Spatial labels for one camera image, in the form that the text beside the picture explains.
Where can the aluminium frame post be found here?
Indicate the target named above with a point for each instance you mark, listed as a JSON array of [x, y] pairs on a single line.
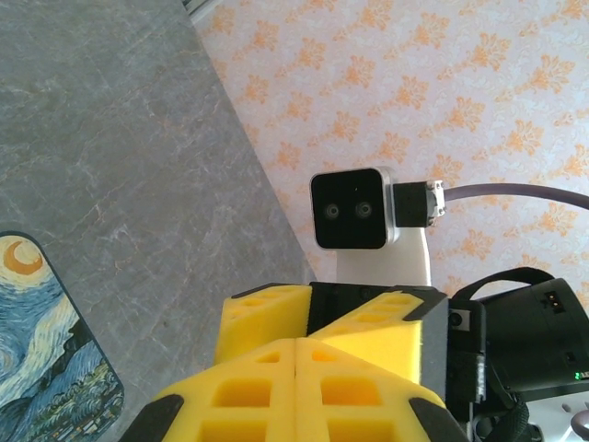
[[198, 7]]

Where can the blue rectangular box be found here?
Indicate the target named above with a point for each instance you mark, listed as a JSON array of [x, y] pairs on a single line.
[[41, 345]]

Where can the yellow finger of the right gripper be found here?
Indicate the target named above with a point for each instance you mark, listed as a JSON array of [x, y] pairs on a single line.
[[391, 345], [262, 322]]

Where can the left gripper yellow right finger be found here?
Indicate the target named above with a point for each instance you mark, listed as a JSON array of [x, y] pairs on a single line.
[[359, 414]]

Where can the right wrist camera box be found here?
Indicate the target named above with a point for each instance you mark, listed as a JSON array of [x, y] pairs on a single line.
[[349, 207]]

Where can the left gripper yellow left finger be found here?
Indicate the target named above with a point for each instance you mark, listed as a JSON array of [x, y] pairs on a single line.
[[230, 414]]

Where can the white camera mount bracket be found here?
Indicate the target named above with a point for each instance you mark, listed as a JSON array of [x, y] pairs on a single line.
[[382, 267]]

